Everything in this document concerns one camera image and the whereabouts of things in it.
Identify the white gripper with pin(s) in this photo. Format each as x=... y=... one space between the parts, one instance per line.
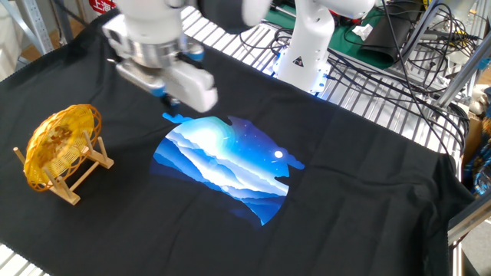
x=192 y=88

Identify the orange woven basket dish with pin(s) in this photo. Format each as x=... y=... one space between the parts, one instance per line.
x=65 y=126

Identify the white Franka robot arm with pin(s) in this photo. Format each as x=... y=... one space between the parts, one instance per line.
x=307 y=46

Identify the wooden peg dish rack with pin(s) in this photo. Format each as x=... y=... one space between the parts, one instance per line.
x=71 y=197

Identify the red sign with white text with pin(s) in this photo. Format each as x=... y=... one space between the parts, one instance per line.
x=101 y=5

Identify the black cloth with blue print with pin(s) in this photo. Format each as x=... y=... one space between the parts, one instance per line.
x=115 y=237

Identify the green mat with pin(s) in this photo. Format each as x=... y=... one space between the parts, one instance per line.
x=345 y=48

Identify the white crumpled paper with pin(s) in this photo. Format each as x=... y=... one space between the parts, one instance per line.
x=362 y=31

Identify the black rolled pouch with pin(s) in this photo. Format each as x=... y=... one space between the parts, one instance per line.
x=383 y=42

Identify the brown cardboard box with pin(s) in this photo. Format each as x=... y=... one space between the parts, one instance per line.
x=473 y=134

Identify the white rounded object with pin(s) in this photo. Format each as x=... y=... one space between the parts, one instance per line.
x=479 y=103

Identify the blue patterned bag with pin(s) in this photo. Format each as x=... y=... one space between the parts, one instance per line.
x=483 y=172

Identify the silver gripper-mounted camera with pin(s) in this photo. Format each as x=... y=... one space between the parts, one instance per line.
x=140 y=76

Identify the dark steel post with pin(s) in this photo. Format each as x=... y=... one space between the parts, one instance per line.
x=63 y=19

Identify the grey perforated steel frame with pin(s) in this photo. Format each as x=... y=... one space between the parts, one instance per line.
x=38 y=27

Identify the slanted aluminium extrusion post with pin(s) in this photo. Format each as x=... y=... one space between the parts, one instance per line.
x=464 y=73

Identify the aluminium frame rail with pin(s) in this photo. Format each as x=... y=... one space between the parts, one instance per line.
x=468 y=222

